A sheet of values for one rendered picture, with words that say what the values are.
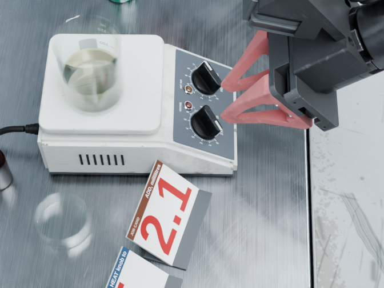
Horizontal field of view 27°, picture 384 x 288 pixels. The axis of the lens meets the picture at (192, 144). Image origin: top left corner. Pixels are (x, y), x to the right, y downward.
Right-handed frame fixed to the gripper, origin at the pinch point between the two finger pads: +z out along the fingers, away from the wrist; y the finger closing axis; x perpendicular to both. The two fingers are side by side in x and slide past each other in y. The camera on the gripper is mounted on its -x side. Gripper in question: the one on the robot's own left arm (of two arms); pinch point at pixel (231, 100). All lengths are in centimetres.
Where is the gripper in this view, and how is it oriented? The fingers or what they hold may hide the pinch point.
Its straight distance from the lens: 74.0
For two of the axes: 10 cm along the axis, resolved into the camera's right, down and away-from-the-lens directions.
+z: -7.6, 3.2, 5.6
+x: 6.4, 4.3, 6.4
